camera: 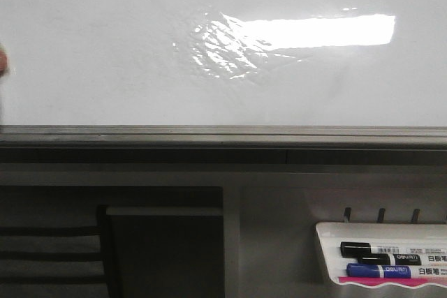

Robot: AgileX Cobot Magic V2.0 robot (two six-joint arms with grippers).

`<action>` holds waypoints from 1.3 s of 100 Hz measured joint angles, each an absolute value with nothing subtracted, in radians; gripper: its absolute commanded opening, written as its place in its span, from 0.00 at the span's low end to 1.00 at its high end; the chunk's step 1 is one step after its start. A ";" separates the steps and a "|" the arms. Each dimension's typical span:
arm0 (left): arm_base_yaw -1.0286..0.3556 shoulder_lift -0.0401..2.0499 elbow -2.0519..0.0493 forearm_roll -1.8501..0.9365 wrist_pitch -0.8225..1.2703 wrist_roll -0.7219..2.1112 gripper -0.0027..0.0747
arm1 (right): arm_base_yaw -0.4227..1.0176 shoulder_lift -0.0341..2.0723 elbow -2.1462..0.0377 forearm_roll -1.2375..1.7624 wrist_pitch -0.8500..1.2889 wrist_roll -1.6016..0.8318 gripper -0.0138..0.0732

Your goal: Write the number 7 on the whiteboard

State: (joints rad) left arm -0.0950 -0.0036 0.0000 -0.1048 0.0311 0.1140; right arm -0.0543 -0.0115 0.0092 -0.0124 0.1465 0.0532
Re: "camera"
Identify black whiteboard marker with tape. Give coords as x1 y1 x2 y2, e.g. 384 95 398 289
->
0 45 8 76

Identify white whiteboard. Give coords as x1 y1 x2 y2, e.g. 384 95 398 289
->
1 0 446 126

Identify black capped whiteboard marker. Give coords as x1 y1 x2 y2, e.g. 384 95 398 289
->
340 241 446 258

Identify blue capped whiteboard marker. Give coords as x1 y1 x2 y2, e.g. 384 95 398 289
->
346 263 446 279

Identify dark panel with white edge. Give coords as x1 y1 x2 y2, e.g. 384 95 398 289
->
106 207 225 297

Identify black tray hook left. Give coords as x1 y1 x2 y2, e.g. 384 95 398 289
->
343 207 351 223

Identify black tray hook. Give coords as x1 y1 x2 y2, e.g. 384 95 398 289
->
376 208 386 223
343 207 351 223
411 208 420 224

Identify white plastic marker tray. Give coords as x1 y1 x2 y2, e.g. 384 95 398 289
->
316 222 446 297

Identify black tray hook middle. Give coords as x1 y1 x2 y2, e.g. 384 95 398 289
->
376 208 386 223

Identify black tray hook right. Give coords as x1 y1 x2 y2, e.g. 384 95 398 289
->
411 208 420 224

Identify black chair backrest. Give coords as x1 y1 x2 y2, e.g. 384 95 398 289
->
1 205 123 297

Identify grey aluminium whiteboard frame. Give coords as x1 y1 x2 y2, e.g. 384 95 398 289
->
1 125 446 166

